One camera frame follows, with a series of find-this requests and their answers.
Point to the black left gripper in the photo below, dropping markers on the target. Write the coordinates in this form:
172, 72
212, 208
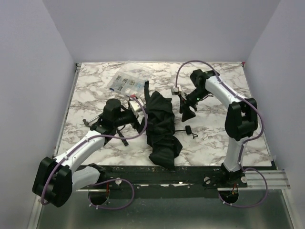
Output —
137, 121

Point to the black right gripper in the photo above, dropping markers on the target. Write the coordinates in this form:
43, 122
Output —
185, 105

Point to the dark green folding umbrella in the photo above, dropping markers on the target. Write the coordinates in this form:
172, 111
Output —
160, 129

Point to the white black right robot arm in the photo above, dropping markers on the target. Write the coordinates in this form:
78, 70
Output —
241, 118

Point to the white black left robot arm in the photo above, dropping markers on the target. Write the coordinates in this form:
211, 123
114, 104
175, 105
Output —
58, 177

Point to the black rubber mallet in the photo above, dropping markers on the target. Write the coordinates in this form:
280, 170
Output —
122, 138

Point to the clear plastic screw organizer box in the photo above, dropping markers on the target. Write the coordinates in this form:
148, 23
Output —
127, 84

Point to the small steel claw hammer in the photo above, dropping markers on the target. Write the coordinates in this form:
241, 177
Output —
89, 123

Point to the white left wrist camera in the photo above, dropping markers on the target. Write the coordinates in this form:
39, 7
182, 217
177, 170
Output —
136, 105

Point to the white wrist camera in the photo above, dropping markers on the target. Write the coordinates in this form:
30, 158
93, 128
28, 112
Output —
176, 90
136, 105

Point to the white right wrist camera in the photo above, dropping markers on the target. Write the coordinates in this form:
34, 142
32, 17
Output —
176, 90

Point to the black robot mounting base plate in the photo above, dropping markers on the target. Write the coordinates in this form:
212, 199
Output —
147, 182

